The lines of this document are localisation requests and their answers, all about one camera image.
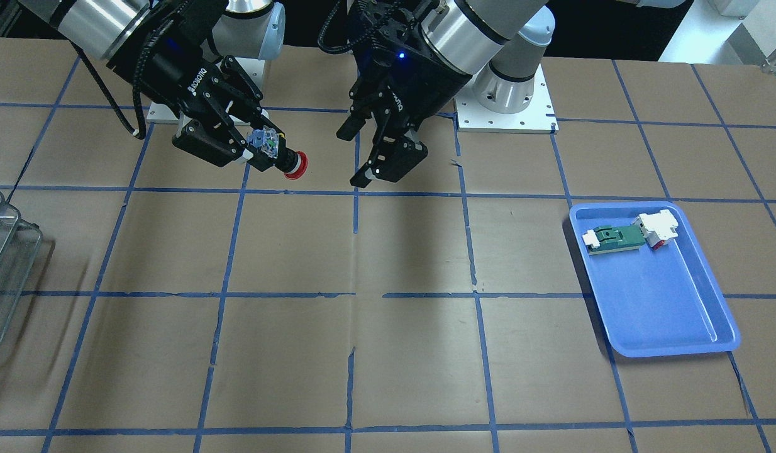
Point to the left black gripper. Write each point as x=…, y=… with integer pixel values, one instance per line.
x=429, y=82

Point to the red emergency stop button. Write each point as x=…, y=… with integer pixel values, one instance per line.
x=268, y=149

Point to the white circuit breaker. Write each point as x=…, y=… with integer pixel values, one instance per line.
x=657, y=229

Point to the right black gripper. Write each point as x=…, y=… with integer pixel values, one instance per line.
x=163, y=70

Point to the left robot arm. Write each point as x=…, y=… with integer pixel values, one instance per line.
x=509, y=37

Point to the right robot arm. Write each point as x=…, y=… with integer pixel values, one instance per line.
x=246, y=30

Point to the blue plastic tray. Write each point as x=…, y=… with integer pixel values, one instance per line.
x=655, y=302

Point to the green terminal block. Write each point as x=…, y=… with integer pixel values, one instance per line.
x=609, y=239

